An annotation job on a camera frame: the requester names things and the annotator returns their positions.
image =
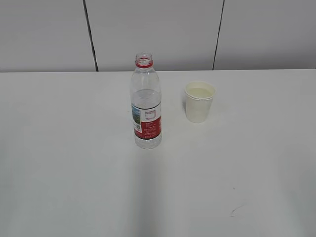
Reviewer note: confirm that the white paper cup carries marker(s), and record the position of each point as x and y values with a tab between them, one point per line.
198	100

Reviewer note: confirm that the clear plastic water bottle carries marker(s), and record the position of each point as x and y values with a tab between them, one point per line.
145	96

